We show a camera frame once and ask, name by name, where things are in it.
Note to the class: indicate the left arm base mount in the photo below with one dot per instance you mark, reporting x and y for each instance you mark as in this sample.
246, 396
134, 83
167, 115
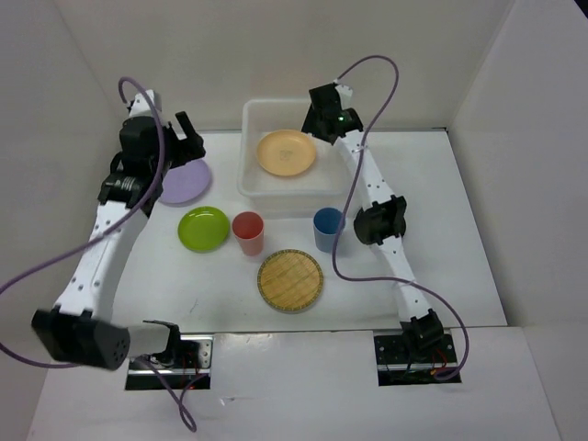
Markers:
190, 369

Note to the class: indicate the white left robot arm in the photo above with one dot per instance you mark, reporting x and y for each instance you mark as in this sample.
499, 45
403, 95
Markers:
77, 329

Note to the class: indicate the round bamboo woven plate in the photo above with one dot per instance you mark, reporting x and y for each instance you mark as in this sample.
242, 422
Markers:
290, 281

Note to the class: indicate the translucent white plastic bin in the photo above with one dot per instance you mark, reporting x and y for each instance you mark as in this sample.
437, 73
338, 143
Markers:
324, 183

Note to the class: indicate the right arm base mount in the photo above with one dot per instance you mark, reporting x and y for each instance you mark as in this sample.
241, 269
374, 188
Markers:
396, 367

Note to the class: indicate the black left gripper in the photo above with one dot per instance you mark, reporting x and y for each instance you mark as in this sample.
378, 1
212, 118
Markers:
187, 149

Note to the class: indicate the red plastic cup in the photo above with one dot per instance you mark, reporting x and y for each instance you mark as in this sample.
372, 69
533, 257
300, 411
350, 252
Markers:
248, 228

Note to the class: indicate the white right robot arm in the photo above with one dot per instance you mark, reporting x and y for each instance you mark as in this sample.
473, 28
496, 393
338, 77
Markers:
380, 221

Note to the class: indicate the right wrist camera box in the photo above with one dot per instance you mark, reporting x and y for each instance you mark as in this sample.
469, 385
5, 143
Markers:
345, 93

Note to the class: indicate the green plastic plate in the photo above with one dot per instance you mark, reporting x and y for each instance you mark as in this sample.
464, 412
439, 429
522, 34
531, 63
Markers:
203, 229

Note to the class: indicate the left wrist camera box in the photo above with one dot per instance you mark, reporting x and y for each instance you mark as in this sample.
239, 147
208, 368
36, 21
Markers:
139, 107

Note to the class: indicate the blue plastic cup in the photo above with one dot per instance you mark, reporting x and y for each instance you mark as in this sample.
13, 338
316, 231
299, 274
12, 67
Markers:
326, 223

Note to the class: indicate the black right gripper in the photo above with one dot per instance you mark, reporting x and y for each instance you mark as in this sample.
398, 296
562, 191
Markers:
310, 125

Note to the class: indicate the purple plastic plate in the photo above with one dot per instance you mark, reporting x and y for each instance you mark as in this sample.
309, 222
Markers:
185, 183

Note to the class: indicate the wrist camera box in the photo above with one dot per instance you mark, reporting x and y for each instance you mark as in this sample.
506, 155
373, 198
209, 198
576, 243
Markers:
139, 107
345, 93

